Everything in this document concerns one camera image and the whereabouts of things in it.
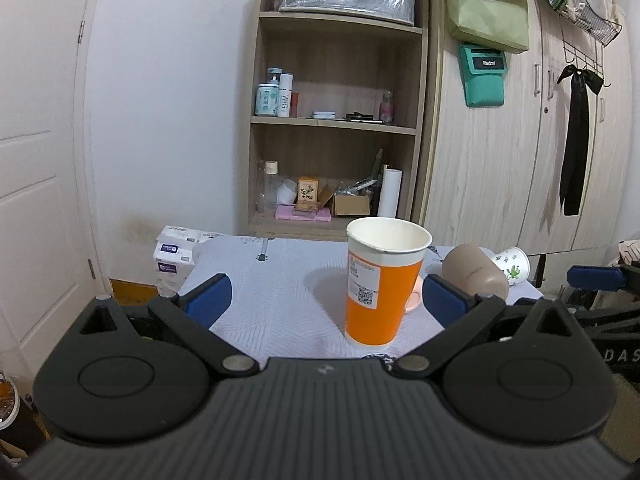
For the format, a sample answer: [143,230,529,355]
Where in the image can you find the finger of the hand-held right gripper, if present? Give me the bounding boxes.
[570,304,640,335]
[566,264,640,292]

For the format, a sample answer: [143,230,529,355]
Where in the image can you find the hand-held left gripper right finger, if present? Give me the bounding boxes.
[387,275,595,380]

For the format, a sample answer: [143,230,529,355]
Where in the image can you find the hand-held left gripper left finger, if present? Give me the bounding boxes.
[75,273,261,379]

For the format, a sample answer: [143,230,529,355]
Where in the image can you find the taupe cup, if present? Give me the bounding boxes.
[442,243,510,301]

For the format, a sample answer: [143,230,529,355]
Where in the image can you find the pink cup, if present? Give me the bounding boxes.
[402,259,446,315]

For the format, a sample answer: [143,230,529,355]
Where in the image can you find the orange paper cup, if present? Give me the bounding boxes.
[344,217,433,352]

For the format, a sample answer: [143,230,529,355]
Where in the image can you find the white cup with green print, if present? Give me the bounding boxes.
[489,246,531,287]

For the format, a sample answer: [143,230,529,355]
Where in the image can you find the white paper cup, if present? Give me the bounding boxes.
[277,178,299,206]

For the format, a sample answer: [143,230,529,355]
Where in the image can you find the white tissue pack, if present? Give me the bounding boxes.
[152,225,236,295]

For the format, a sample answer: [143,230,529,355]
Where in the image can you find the white patterned tablecloth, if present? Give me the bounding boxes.
[177,235,545,361]

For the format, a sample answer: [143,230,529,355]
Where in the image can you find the white paper roll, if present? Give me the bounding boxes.
[377,168,404,219]

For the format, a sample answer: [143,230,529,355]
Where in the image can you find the pink flat box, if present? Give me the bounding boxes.
[274,203,333,222]

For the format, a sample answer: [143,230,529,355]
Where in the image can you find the open cardboard box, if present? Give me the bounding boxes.
[319,184,372,218]

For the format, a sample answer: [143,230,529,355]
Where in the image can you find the clear bottle with cream cap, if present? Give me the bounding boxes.
[263,160,280,209]

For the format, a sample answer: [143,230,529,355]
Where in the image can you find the wooden box with floral print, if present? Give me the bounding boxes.
[295,176,321,212]

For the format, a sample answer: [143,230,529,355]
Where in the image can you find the black ribbon bow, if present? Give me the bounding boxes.
[556,63,605,217]

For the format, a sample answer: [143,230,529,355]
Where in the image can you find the wooden wardrobe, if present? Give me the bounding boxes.
[419,0,637,257]

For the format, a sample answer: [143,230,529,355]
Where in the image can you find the wooden bookshelf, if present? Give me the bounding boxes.
[246,0,432,239]

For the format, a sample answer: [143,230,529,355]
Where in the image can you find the teal pump bottle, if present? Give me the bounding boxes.
[255,67,281,117]

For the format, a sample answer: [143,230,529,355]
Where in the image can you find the white slim bottle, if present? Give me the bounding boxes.
[277,74,294,119]

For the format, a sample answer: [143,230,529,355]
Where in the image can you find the white door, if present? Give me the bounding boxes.
[0,0,110,361]

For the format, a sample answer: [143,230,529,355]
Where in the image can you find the teal hanging bag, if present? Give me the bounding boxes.
[458,43,509,108]

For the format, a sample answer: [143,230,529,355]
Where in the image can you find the light green hanging bag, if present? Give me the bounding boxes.
[445,0,530,54]

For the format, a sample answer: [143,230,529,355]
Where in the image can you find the black wire grid panel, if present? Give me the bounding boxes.
[557,24,612,88]

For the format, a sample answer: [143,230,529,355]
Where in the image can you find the black wire basket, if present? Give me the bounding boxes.
[539,0,624,47]

